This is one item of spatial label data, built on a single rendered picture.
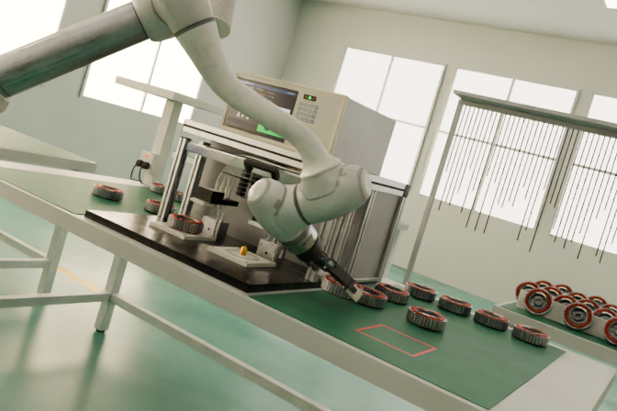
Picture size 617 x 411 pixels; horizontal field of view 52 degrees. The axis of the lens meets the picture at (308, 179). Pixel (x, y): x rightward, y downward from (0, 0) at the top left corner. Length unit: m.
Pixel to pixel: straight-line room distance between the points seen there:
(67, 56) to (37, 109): 5.42
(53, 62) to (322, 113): 0.77
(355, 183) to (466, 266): 6.90
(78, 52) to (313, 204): 0.68
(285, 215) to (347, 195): 0.16
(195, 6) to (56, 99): 5.76
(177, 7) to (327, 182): 0.50
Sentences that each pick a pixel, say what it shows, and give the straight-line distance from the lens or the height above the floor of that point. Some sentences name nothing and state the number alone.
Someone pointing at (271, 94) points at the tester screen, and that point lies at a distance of 2.06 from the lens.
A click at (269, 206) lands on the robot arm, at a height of 0.98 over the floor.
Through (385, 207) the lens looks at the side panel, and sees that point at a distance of 2.12.
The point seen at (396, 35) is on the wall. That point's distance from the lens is 9.11.
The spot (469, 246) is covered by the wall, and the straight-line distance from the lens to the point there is 8.26.
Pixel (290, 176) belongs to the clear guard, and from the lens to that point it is 1.68.
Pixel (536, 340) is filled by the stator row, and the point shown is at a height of 0.77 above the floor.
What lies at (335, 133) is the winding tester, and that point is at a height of 1.20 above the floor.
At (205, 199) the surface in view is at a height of 0.89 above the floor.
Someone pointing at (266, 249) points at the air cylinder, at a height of 0.80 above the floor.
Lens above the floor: 1.13
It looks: 3 degrees down
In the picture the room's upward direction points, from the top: 17 degrees clockwise
